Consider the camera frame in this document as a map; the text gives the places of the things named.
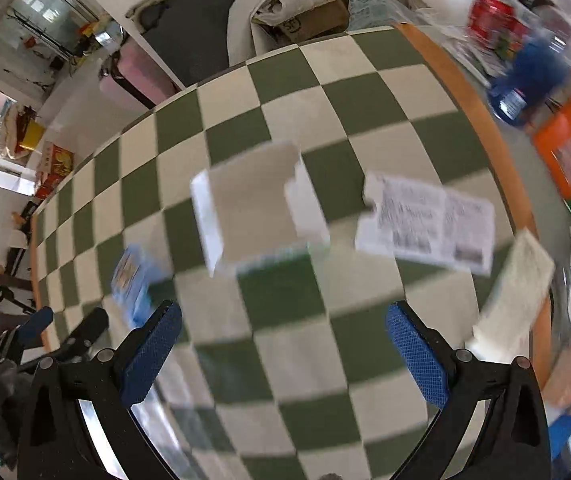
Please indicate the blue bottle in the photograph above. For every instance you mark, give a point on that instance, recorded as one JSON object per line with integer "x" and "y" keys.
{"x": 525, "y": 85}

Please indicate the red cardboard box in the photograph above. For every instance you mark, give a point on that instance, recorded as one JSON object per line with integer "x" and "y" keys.
{"x": 55, "y": 165}

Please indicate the pink suitcase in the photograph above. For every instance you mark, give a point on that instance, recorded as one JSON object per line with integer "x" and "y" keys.
{"x": 130, "y": 85}

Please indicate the white printed paper leaflet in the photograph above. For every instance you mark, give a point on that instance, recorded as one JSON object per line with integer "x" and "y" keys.
{"x": 415, "y": 220}

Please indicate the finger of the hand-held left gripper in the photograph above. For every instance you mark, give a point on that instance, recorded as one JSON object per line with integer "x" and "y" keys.
{"x": 85, "y": 330}
{"x": 38, "y": 325}

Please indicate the dark folding bed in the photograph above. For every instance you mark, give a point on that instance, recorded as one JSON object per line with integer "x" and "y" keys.
{"x": 190, "y": 30}

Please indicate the green and white checkered mat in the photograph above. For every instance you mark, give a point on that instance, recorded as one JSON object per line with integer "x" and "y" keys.
{"x": 365, "y": 125}

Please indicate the clear plastic bag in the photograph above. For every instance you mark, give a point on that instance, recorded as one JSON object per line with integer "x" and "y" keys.
{"x": 370, "y": 2}

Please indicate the blue plastic stool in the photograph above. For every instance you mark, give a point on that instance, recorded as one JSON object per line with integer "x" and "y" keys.
{"x": 563, "y": 432}

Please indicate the brown cardboard box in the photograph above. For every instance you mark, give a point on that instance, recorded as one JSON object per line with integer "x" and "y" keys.
{"x": 310, "y": 17}

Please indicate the white flat packet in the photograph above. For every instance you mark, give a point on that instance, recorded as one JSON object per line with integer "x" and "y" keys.
{"x": 510, "y": 285}

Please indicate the white and green medicine box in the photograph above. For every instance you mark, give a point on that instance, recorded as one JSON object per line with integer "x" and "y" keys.
{"x": 245, "y": 210}

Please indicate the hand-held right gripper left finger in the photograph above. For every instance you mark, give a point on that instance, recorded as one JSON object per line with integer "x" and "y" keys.
{"x": 153, "y": 350}

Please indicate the dark wooden chair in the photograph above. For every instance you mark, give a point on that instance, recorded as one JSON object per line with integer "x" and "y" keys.
{"x": 0, "y": 285}

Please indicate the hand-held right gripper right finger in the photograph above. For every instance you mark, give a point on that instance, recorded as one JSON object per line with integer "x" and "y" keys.
{"x": 415, "y": 355}

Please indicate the crumpled blue plastic bag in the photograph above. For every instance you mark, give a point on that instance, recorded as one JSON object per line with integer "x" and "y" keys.
{"x": 133, "y": 280}

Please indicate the yellow bin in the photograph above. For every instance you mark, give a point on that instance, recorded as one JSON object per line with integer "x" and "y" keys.
{"x": 33, "y": 135}

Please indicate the pile of white bags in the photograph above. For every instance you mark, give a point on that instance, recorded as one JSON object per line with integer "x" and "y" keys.
{"x": 8, "y": 132}

